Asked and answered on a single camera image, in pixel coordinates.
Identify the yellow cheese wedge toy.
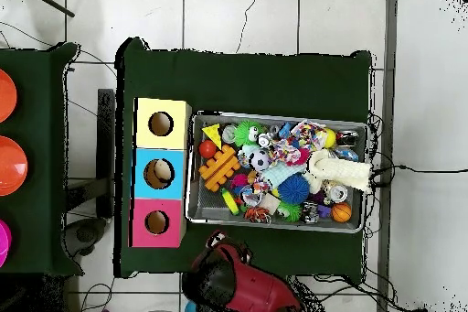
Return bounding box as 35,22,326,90
202,123,223,149

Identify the green fuzzy toy with eyes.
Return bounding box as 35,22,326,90
233,120,268,146

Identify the pink bowl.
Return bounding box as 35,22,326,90
0,219,13,268

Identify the orange bowl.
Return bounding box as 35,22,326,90
0,135,29,198
0,69,18,124

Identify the black and white soccer ball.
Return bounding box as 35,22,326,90
248,149,271,173

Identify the wooden box with three holes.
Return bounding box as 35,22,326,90
130,97,193,249

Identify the orange plastic building block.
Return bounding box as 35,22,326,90
198,144,241,193

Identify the black rod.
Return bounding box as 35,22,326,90
20,0,76,18

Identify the wire mesh bin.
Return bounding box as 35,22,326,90
186,112,369,234

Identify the small orange basketball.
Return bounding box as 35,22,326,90
330,202,353,224

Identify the crushed silver can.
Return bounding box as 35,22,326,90
326,183,351,206

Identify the blue spiky ball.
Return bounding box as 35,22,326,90
278,173,311,205

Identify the yellow ball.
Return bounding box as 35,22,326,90
324,128,338,149

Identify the orange striped tiger toy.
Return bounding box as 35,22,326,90
244,206,273,225

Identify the side table with green cloth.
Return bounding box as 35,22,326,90
0,42,81,278

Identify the cream waffle cloth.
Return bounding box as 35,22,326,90
303,149,374,195

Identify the black power cable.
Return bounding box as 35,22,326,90
368,164,468,183

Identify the red ball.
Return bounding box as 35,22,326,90
198,140,218,159

